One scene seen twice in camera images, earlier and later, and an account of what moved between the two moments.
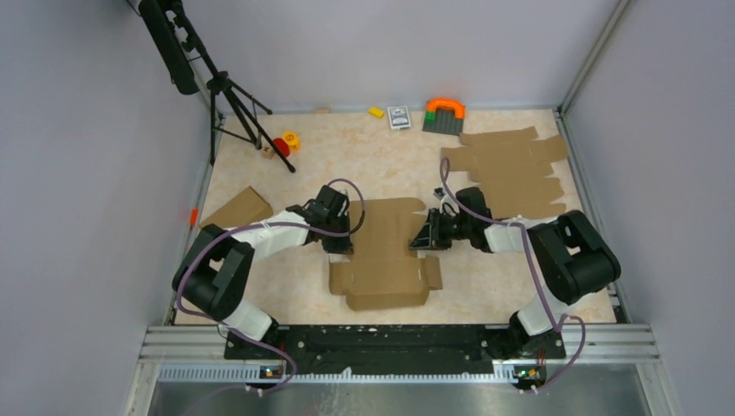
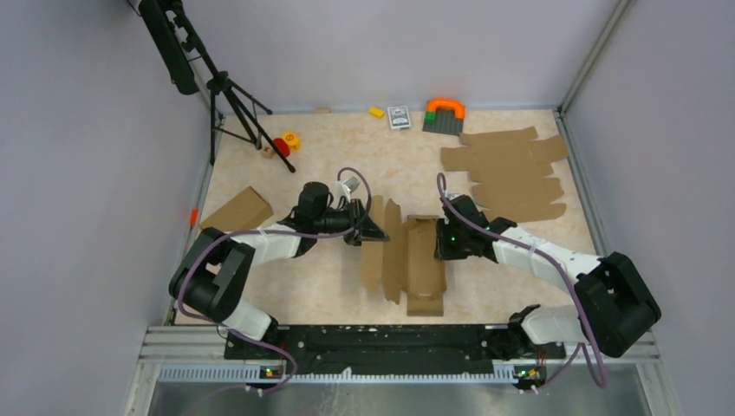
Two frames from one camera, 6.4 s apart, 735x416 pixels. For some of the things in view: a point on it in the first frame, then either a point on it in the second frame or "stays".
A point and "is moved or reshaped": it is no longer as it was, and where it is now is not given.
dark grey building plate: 445,123 stays
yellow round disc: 293,140 stays
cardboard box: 386,270 is moved or reshaped
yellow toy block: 376,112 stays
